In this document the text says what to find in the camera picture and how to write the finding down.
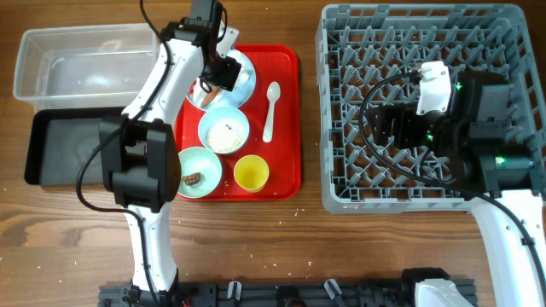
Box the grey dishwasher rack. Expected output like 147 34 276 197
316 3 545 214

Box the light blue plate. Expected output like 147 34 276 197
186 49 257 112

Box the clear plastic bin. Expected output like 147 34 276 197
13 23 159 111

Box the white rice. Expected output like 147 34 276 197
206 123 242 154

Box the black waste tray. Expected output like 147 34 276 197
24 107 123 186

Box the brown sweet potato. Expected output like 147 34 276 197
200 87 221 108

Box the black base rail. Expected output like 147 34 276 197
97 276 479 307

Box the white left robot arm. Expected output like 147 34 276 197
99 22 241 296

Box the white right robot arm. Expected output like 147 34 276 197
358 68 545 306

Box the brown food lump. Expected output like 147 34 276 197
181 172 201 186

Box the light blue bowl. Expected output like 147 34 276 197
198 107 250 154

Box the red plastic tray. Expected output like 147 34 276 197
201 44 302 202

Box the white plastic spoon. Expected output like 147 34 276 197
262 81 281 142

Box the green bowl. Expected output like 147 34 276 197
177 147 223 199

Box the yellow plastic cup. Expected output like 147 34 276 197
234 154 270 193

